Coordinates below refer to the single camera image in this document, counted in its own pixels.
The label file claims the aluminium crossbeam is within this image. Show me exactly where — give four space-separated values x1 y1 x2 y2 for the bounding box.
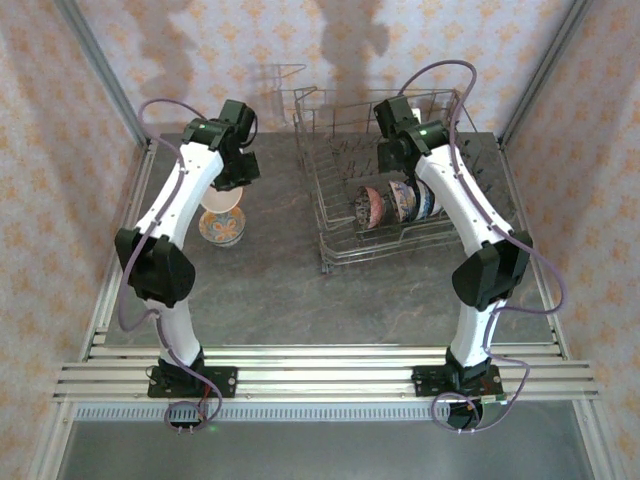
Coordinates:
52 343 601 404

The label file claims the aluminium side rail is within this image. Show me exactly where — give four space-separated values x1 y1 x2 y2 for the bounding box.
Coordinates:
494 132 571 361
79 132 161 361

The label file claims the pink patterned plate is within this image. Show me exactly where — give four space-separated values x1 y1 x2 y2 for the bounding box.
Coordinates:
198 205 247 249

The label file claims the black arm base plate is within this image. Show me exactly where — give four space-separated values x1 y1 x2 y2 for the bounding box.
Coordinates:
147 364 239 400
412 363 501 399

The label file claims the aluminium frame post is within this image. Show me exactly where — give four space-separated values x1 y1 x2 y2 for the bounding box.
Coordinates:
572 399 619 480
497 0 596 149
27 399 76 480
53 0 154 149

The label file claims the grey slotted cable duct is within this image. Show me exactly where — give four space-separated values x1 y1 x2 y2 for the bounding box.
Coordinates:
74 402 451 424

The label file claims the blue patterned bowl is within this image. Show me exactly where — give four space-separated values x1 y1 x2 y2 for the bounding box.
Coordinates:
413 180 444 221

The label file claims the grey metal sheet panel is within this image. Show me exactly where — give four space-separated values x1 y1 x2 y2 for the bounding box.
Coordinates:
54 419 596 480

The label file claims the dark floral pattern bowl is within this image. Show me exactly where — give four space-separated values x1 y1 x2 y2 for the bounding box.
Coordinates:
353 184 387 231

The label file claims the blue scroll yellow bowl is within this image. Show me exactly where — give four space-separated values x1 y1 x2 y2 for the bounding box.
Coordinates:
388 179 417 222

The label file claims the grey wire dish rack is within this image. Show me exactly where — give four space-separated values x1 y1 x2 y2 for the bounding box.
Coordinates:
292 85 484 275

